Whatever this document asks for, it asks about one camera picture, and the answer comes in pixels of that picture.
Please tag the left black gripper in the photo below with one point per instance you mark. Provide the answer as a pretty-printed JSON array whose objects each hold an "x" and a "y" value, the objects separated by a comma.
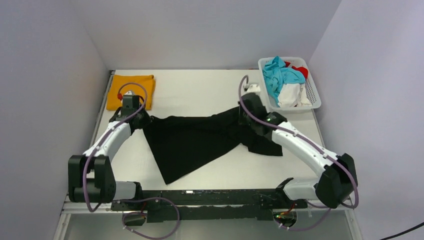
[{"x": 147, "y": 119}]

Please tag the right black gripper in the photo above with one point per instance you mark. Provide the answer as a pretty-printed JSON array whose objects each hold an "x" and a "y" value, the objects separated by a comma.
[{"x": 241, "y": 119}]

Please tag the black t shirt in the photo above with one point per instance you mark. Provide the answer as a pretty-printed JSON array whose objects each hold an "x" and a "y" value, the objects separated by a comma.
[{"x": 183, "y": 144}]

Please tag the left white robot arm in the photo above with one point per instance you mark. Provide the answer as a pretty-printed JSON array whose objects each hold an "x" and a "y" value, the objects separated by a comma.
[{"x": 90, "y": 175}]

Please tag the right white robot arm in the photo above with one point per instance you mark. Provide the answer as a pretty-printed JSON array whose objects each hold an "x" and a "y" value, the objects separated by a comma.
[{"x": 336, "y": 177}]

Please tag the folded orange t shirt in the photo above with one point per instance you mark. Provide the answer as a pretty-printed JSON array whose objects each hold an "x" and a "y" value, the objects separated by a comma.
[{"x": 141, "y": 85}]

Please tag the white t shirt in basket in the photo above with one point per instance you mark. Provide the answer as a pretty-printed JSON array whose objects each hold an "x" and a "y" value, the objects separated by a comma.
[{"x": 293, "y": 95}]

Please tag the turquoise t shirt in basket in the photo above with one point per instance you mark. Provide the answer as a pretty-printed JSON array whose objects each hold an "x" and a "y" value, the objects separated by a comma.
[{"x": 276, "y": 74}]

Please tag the white plastic laundry basket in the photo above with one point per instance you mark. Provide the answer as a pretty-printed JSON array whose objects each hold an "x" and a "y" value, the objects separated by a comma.
[{"x": 311, "y": 90}]

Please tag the red t shirt in basket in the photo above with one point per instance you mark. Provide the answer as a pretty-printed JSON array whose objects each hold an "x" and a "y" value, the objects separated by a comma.
[{"x": 303, "y": 70}]

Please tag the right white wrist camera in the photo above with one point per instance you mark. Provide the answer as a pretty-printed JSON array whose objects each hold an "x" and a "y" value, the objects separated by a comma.
[{"x": 252, "y": 88}]

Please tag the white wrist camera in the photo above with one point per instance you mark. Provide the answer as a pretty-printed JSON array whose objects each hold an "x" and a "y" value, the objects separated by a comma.
[
  {"x": 252, "y": 88},
  {"x": 121, "y": 96}
]

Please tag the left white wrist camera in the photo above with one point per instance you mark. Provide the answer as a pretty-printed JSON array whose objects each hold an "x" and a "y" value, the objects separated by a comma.
[{"x": 121, "y": 96}]

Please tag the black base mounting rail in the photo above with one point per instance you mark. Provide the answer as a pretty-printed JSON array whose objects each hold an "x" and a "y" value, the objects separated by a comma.
[{"x": 227, "y": 204}]

